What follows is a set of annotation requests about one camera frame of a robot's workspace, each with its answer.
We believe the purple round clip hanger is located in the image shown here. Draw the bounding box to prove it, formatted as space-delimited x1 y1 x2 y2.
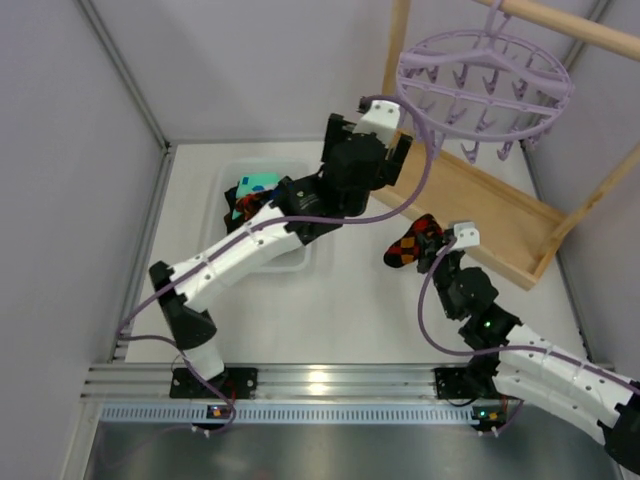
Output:
396 1 574 163

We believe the argyle red orange sock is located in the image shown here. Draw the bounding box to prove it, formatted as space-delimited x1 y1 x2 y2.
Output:
234 190 273 221

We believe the mint green sock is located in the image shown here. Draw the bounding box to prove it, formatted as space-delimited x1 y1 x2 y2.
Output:
236 172 280 199

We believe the navy patterned sock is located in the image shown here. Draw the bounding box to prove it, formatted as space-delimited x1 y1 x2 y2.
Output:
223 186 242 234

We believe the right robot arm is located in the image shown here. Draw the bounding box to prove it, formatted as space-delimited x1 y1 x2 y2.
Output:
417 234 639 473

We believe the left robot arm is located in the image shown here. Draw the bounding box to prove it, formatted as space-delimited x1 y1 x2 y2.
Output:
149 101 412 388

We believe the wooden hanger stand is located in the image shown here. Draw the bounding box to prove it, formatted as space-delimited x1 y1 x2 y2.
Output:
373 1 639 290

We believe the white plastic basket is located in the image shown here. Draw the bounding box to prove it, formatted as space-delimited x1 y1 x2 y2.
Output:
214 158 321 274

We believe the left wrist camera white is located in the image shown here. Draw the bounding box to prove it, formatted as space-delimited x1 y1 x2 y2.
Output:
353 100 400 147

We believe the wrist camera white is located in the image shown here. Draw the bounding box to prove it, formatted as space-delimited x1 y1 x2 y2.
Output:
444 221 481 250
353 100 400 147

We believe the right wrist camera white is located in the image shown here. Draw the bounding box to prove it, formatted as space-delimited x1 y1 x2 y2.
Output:
444 221 481 250

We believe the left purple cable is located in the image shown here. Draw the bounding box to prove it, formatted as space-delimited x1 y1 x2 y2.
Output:
115 94 441 434

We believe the aluminium rail base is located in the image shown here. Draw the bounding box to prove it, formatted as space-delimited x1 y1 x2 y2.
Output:
82 363 626 426

